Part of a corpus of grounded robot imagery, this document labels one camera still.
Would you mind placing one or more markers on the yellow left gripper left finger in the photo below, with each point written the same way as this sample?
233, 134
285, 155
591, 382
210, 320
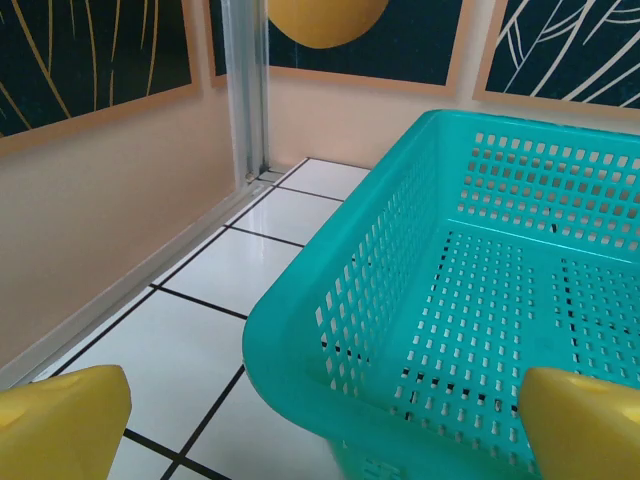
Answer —
60, 425

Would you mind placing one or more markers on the aluminium corner post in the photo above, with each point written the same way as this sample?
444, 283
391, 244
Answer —
245, 100

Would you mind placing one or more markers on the teal plastic mesh basket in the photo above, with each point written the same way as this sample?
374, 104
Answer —
280, 380

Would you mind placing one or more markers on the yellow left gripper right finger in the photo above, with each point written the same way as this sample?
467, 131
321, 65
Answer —
585, 430

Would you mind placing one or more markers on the wall panel pale disc strands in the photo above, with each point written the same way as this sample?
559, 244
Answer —
75, 60

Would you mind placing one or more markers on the aluminium side rail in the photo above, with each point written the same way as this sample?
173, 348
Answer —
150, 272

